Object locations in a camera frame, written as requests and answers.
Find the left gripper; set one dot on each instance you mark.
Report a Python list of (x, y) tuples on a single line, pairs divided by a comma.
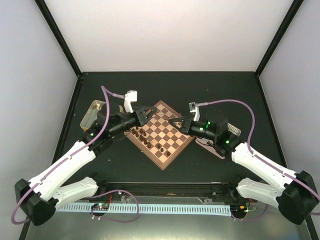
[(142, 118)]

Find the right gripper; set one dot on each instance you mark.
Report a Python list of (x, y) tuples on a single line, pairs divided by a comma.
[(186, 123)]

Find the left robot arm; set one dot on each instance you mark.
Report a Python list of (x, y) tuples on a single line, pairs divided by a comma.
[(42, 195)]

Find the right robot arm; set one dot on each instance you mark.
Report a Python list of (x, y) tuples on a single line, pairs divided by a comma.
[(292, 193)]

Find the wooden chess board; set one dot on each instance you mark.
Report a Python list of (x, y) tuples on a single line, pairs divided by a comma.
[(159, 131)]

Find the pink tin box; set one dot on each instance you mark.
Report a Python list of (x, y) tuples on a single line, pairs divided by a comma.
[(223, 142)]

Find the yellow tin box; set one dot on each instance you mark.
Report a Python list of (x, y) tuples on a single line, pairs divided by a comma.
[(91, 114)]

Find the black frame rail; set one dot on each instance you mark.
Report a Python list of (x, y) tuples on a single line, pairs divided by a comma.
[(218, 192)]

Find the light blue cable duct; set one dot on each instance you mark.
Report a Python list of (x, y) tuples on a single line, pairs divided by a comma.
[(132, 208)]

